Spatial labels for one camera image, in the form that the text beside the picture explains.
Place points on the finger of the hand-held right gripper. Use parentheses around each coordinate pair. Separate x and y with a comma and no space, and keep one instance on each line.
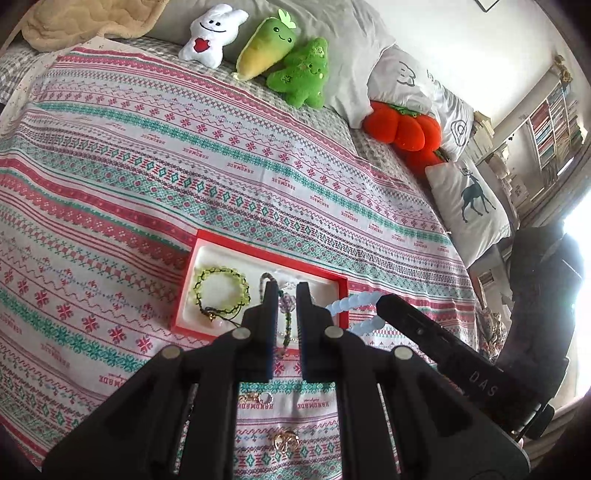
(411,325)

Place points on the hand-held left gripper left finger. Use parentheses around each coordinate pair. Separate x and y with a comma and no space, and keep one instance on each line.
(271,341)

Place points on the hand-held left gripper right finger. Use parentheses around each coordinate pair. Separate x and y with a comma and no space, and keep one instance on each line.
(305,341)

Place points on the red jewelry box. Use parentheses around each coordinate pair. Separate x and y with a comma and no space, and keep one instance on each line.
(221,254)

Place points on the white deer pillow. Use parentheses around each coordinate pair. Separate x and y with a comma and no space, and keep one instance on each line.
(461,221)

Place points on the orange pumpkin plush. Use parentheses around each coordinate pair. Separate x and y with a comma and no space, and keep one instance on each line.
(425,157)
(395,127)

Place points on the cluttered side desk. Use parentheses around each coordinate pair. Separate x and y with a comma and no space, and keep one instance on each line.
(505,180)

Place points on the red green patterned blanket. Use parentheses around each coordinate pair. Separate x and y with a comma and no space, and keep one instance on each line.
(138,184)

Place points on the stack of pale books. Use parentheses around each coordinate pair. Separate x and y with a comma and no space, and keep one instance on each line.
(482,131)

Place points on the white printed pillow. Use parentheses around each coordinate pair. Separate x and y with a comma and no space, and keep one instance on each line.
(415,87)

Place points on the white bookshelf with books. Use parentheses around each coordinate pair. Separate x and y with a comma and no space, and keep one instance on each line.
(554,124)

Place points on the green tree plush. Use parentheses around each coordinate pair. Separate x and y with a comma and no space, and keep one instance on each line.
(300,74)

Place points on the grey pillow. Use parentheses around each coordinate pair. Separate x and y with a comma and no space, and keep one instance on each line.
(351,46)

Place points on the yellow green carrot plush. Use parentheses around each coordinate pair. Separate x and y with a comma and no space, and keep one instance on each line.
(265,48)

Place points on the white rabbit plush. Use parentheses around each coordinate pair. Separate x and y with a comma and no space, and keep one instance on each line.
(210,34)

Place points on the beige quilted blanket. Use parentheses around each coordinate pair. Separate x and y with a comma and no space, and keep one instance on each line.
(83,23)

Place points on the framed wall picture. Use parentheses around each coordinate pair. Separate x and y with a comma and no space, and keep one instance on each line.
(488,3)

